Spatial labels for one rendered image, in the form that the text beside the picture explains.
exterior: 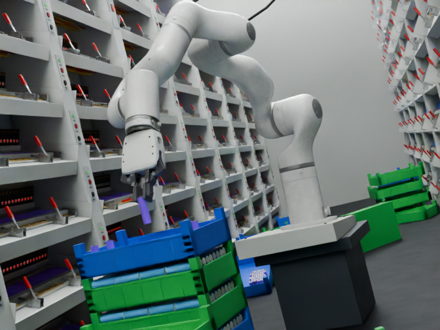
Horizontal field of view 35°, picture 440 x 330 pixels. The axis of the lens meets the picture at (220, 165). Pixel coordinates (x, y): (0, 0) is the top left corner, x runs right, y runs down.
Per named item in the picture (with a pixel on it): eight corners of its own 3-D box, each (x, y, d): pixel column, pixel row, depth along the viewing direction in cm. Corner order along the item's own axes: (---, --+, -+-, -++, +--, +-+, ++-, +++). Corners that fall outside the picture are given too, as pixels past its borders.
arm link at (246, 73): (306, 138, 229) (264, 148, 238) (310, 109, 236) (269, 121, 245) (220, 42, 197) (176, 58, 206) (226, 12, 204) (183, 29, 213)
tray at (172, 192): (194, 195, 366) (196, 169, 365) (161, 207, 306) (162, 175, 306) (158, 192, 370) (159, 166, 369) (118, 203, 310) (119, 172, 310)
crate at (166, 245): (232, 239, 164) (223, 206, 164) (195, 257, 145) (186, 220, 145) (126, 260, 176) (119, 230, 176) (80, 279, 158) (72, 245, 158)
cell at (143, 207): (152, 221, 161) (145, 194, 161) (148, 222, 159) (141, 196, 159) (146, 223, 161) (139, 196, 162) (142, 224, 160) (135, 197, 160)
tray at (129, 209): (154, 209, 297) (156, 186, 297) (102, 227, 238) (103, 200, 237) (110, 205, 301) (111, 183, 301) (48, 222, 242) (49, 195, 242)
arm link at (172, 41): (136, 43, 194) (95, 116, 174) (174, 18, 184) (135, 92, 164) (158, 65, 198) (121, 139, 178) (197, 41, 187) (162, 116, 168)
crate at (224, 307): (248, 304, 164) (240, 272, 164) (213, 331, 145) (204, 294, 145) (142, 321, 176) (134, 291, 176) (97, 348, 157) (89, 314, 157)
